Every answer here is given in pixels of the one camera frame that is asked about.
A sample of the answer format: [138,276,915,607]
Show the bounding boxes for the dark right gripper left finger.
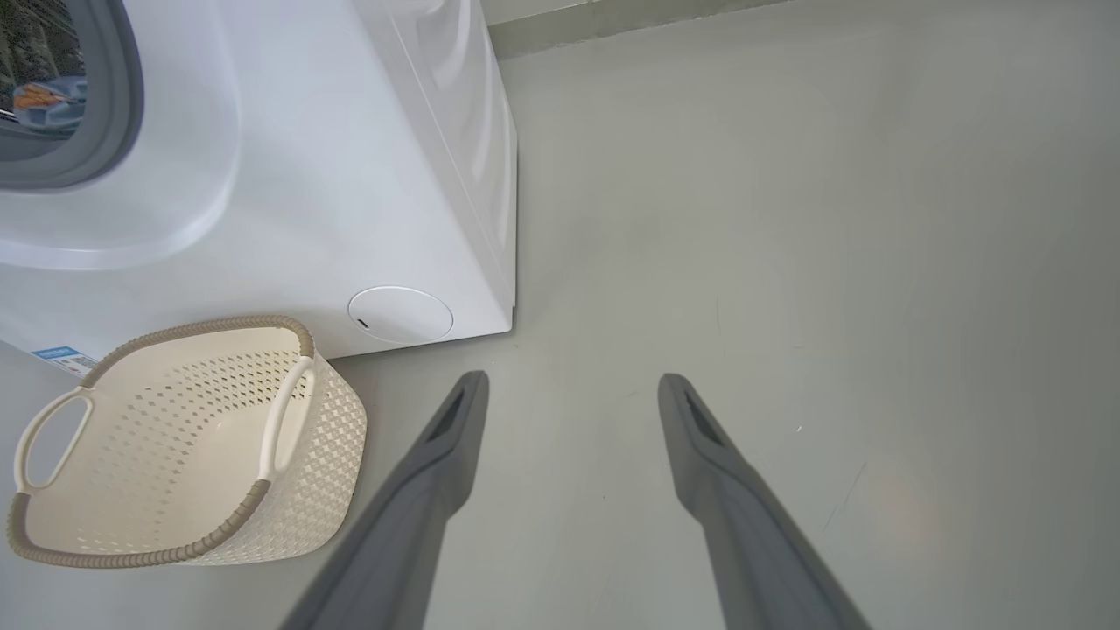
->
[280,370,490,630]

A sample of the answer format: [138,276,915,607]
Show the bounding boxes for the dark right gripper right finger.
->
[658,373,872,630]

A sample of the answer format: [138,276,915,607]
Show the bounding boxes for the blue garment with orange print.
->
[10,77,88,134]

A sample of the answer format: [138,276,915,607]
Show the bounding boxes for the white front-load washing machine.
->
[0,0,519,361]

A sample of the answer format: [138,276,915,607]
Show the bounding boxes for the round white filter cover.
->
[347,286,455,345]

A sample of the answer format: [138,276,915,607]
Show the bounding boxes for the cream perforated laundry basket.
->
[7,315,368,570]

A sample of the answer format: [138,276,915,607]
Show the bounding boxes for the blue energy label sticker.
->
[31,346,99,379]

